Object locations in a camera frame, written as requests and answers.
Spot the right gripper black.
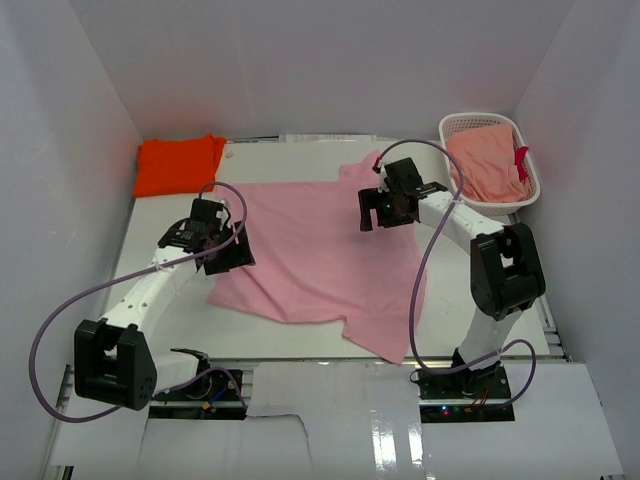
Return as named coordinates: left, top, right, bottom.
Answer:
left=358, top=187, right=415, bottom=233

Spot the pink t shirt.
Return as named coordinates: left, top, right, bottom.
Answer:
left=208, top=152, right=421, bottom=364

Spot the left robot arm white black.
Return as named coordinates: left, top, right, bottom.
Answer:
left=74, top=198, right=255, bottom=411

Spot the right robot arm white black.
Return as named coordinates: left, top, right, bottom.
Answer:
left=358, top=158, right=546, bottom=399

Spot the folded orange t shirt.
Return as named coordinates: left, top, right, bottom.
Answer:
left=132, top=134, right=227, bottom=198

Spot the peach t shirt in basket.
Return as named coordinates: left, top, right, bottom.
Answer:
left=446, top=124, right=527, bottom=203

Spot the white plastic basket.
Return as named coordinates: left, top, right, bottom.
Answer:
left=439, top=112, right=540, bottom=216

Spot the magenta cloth in basket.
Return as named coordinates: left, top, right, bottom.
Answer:
left=514, top=146, right=529, bottom=183

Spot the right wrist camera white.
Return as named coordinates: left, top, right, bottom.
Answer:
left=372, top=156, right=389, bottom=192

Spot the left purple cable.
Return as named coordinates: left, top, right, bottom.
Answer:
left=28, top=182, right=249, bottom=424

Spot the purple cable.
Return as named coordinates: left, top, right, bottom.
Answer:
left=28, top=182, right=249, bottom=424
left=374, top=138, right=539, bottom=412

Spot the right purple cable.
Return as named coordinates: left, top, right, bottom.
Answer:
left=374, top=138, right=539, bottom=412

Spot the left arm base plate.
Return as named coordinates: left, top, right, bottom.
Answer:
left=149, top=369, right=250, bottom=421

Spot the aluminium frame rail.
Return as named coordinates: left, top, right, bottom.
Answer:
left=41, top=365, right=75, bottom=480

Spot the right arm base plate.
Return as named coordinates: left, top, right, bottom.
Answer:
left=409, top=366, right=515, bottom=424

